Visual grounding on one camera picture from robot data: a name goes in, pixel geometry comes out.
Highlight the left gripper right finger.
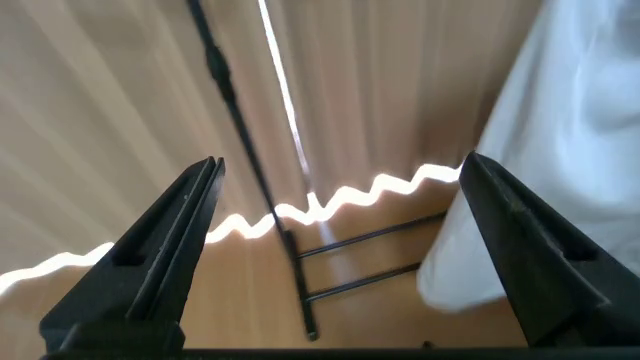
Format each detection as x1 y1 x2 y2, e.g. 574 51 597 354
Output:
458 150 640 348

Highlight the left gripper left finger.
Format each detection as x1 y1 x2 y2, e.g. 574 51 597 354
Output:
39 155 227 353

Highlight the black clothes rack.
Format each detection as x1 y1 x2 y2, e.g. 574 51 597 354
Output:
186 0 448 343

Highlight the white garment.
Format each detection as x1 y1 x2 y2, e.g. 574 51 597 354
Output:
416 0 640 315

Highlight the beige curtain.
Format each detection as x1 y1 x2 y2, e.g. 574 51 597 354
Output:
0 0 547 297

